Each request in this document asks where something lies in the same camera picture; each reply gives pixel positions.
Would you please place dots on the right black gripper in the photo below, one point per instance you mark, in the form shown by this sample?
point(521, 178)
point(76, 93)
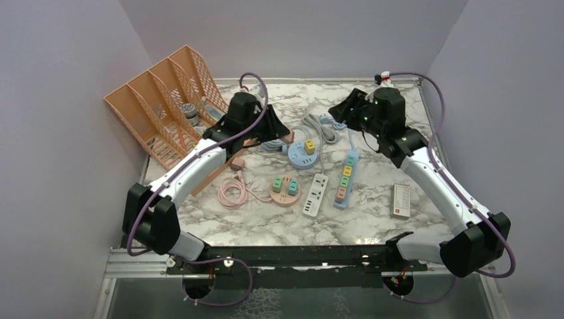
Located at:
point(343, 112)

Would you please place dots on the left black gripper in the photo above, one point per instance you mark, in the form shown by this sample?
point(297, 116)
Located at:
point(275, 129)

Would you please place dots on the yellow plug adapter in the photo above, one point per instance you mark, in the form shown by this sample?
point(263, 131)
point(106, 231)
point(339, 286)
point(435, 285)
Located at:
point(309, 147)
point(347, 171)

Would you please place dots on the teal plug adapter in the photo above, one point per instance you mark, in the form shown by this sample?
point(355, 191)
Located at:
point(351, 160)
point(293, 187)

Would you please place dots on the green plug adapter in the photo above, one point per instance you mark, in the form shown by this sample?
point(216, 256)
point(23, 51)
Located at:
point(277, 184)
point(344, 182)

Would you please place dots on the pink plug adapter small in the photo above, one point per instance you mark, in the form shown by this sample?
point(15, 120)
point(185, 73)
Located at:
point(341, 195)

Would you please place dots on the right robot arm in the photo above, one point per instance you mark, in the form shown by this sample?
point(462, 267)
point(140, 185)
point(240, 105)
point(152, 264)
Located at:
point(479, 236)

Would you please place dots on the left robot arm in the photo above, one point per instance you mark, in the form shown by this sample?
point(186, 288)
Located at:
point(151, 212)

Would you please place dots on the blue round power socket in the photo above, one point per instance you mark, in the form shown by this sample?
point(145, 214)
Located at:
point(298, 158)

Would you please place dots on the white power strip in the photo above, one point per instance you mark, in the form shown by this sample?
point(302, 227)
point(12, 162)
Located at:
point(315, 195)

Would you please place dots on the pink round power socket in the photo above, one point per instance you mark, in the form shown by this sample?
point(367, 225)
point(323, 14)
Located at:
point(282, 199)

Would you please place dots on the blue power strip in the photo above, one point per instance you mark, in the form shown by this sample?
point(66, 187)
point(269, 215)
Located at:
point(345, 204)

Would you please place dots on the small white red box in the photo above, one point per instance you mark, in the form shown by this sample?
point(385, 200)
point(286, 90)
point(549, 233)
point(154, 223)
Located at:
point(400, 202)

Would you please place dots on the orange plastic file rack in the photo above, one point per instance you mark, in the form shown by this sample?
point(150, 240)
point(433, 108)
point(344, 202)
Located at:
point(149, 105)

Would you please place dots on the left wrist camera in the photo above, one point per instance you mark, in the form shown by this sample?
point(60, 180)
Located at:
point(261, 93)

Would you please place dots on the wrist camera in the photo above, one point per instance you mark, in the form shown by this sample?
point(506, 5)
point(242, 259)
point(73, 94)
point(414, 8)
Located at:
point(383, 79)
point(261, 93)

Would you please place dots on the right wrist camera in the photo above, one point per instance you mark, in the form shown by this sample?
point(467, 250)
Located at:
point(383, 79)

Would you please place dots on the black mounting rail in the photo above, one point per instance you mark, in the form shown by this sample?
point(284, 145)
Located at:
point(290, 267)

